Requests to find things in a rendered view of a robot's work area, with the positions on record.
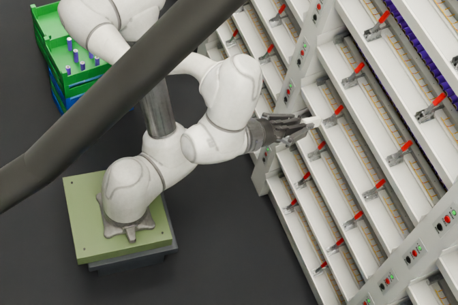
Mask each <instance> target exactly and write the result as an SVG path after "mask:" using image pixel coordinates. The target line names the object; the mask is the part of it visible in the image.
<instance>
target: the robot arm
mask: <svg viewBox="0 0 458 305"><path fill-rule="evenodd" d="M165 2H166V0H61V1H60V2H59V4H58V8H57V11H58V14H59V18H60V21H61V24H62V25H63V27H64V29H65V30H66V31H67V33H68V34H69V35H70V37H71V38H72V39H73V40H74V41H75V42H77V43H78V44H79V45H80V46H82V47H83V48H84V49H86V50H88V51H89V52H90V53H91V54H93V55H95V56H97V57H99V58H100V59H102V60H104V61H105V62H107V63H109V64H111V65H114V64H115V63H116V62H117V61H118V60H119V59H120V58H121V57H122V56H123V55H124V54H125V53H126V52H127V51H128V50H129V49H130V48H131V47H132V46H133V45H134V44H135V43H136V42H137V41H138V40H139V39H140V38H141V37H142V36H143V35H144V34H145V33H146V32H147V31H148V30H149V29H150V28H151V27H152V26H153V25H154V24H155V23H156V22H157V21H158V17H159V11H160V10H161V9H162V8H163V6H164V4H165ZM175 74H189V75H192V76H193V77H195V78H196V79H197V81H199V83H200V86H199V92H200V94H201V95H202V96H203V98H204V101H205V104H206V106H207V107H208V108H207V111H206V113H205V114H204V116H203V117H202V118H201V119H200V120H199V121H198V124H195V125H192V126H191V127H190V128H189V129H186V128H184V126H182V125H181V124H179V123H177V122H175V119H174V114H173V111H172V105H171V102H170V97H169V93H168V88H167V85H166V79H165V78H164V79H163V80H162V81H161V82H160V83H159V84H157V85H156V86H155V87H154V88H153V89H152V90H151V91H150V92H149V93H148V94H146V95H145V96H144V97H143V98H142V99H141V100H140V101H139V102H140V107H141V110H142V114H143V117H144V121H145V125H146V128H147V130H146V131H145V133H144V135H143V137H142V152H141V153H140V154H139V155H137V156H135V157H124V158H121V159H118V160H116V161H115V162H113V163H112V164H111V165H110V166H109V167H108V169H107V170H106V172H105V174H104V177H103V181H102V192H101V193H98V194H97V195H96V200H97V202H98V203H99V205H100V210H101V214H102V220H103V224H104V237H105V238H107V239H110V238H112V237H114V236H118V235H121V234H126V235H127V238H128V240H129V243H135V241H136V231H141V230H152V229H154V228H155V222H154V220H153V219H152V216H151V212H150V209H149V204H150V203H151V202H152V201H153V200H154V199H155V198H156V197H157V196H158V195H159V194H160V193H161V192H163V191H165V190H166V189H168V188H170V187H171V186H173V185H174V184H176V183H178V182H179V181H180V180H182V179H183V178H184V177H186V176H187V175H188V174H189V173H190V172H192V171H193V170H194V168H195V167H196V166H197V165H198V164H201V165H205V164H214V163H221V162H224V161H229V160H231V159H233V158H235V157H237V156H239V155H244V154H247V153H252V152H256V151H257V150H259V149H260V148H262V147H265V146H269V145H270V144H272V143H274V142H275V143H280V142H283V143H284V144H286V148H290V146H291V144H293V143H295V142H297V141H299V140H301V139H303V138H305V137H306V136H307V133H308V131H309V130H311V129H313V128H314V127H319V126H320V123H321V122H322V117H321V116H314V117H310V118H307V117H304V118H302V116H300V115H298V117H297V118H296V117H295V115H294V114H269V113H266V112H263V113H262V116H261V118H258V119H254V118H251V116H252V114H253V113H254V110H255V108H256V105H257V103H258V99H259V96H260V92H261V89H262V80H263V77H262V69H261V66H260V65H259V64H258V62H257V60H255V59H254V58H253V57H251V56H249V55H247V54H234V55H232V56H231V57H228V58H227V59H226V60H223V61H219V62H216V61H214V60H212V59H210V58H208V57H205V56H203V55H201V54H198V53H195V52H192V53H191V54H190V55H189V56H188V57H186V58H185V59H184V60H183V61H182V62H181V63H180V64H179V65H178V66H176V67H175V68H174V69H173V70H172V71H171V72H170V73H169V75H175ZM288 118H289V119H288ZM286 136H287V137H286Z"/></svg>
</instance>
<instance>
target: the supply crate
mask: <svg viewBox="0 0 458 305"><path fill-rule="evenodd" d="M68 37H70V35H69V34H67V35H62V36H60V37H56V38H53V39H50V38H49V36H46V37H44V46H45V51H46V53H47V55H48V57H49V59H50V61H51V63H52V65H53V67H54V68H55V70H56V72H57V74H58V76H59V78H60V80H61V82H62V84H63V86H68V85H71V84H74V83H77V82H80V81H83V80H86V79H89V78H92V77H95V76H98V75H101V74H105V73H106V72H107V71H108V70H109V69H110V68H111V67H112V65H111V64H109V63H107V62H105V61H104V60H102V59H100V65H98V66H95V55H93V58H92V59H90V58H89V51H88V50H86V49H84V48H83V47H82V46H80V45H79V44H78V43H77V42H75V41H74V40H73V39H72V51H69V50H68V49H67V38H68ZM74 49H77V50H78V60H79V62H78V63H75V62H74V53H73V50H74ZM81 61H84V62H85V70H83V71H81V70H80V62H81ZM66 65H69V66H70V69H71V75H67V71H66V69H65V66H66Z"/></svg>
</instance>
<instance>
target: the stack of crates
mask: <svg viewBox="0 0 458 305"><path fill-rule="evenodd" d="M59 2H60V1H58V2H55V3H50V4H48V5H43V6H40V7H36V6H35V4H33V5H30V7H31V15H32V19H33V27H34V31H35V39H36V42H37V44H38V46H39V48H40V50H41V52H42V54H43V56H44V58H45V60H46V51H45V46H44V37H46V36H49V38H50V39H53V38H56V37H60V36H62V35H67V34H68V33H67V31H66V30H65V29H64V27H63V25H62V24H61V21H60V18H59V14H58V11H57V8H58V4H59ZM46 62H47V60H46Z"/></svg>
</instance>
